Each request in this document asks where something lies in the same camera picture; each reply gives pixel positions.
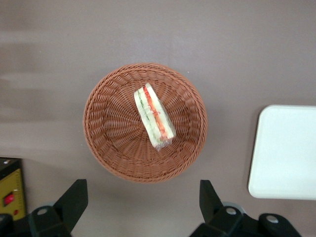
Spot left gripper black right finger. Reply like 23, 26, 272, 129
189, 179, 303, 237

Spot black food warmer cabinet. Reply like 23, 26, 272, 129
0, 158, 27, 221

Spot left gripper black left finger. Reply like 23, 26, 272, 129
0, 179, 89, 237

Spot beige plastic serving tray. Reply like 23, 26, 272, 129
247, 105, 316, 200

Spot triangle sandwich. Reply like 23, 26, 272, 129
133, 83, 177, 152

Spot brown round wicker basket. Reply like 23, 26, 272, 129
82, 63, 208, 184

